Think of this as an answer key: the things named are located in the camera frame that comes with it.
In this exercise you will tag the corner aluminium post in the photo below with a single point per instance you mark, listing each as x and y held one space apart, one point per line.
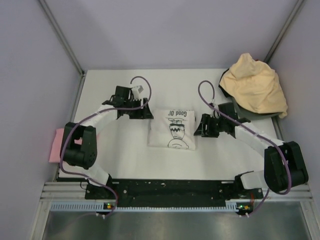
60 36
297 8

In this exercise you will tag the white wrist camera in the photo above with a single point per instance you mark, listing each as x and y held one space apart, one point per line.
136 91
213 104

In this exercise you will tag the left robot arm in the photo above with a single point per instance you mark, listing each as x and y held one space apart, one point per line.
105 114

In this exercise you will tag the left corner aluminium post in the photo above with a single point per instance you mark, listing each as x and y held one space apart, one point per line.
60 36

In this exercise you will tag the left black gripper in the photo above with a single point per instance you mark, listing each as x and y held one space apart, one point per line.
143 113

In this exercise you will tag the pink folded t shirt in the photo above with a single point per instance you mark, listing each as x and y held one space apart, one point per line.
56 150

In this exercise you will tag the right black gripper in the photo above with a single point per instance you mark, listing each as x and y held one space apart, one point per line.
202 130

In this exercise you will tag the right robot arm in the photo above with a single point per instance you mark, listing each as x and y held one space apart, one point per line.
283 163

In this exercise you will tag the white and green t shirt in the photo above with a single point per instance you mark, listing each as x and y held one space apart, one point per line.
173 128

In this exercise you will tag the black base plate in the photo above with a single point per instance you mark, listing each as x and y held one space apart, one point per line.
168 193

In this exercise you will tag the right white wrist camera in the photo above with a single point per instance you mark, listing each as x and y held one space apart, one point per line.
213 104

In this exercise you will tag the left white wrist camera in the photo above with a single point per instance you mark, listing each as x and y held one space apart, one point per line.
136 91

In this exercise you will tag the grey slotted cable duct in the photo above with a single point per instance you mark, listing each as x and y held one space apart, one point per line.
101 207

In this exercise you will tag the dark grey bin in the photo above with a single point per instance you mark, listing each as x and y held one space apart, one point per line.
252 116

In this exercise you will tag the beige t shirt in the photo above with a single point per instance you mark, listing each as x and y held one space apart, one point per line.
255 86

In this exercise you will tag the right corner aluminium post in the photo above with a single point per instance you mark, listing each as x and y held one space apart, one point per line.
297 8

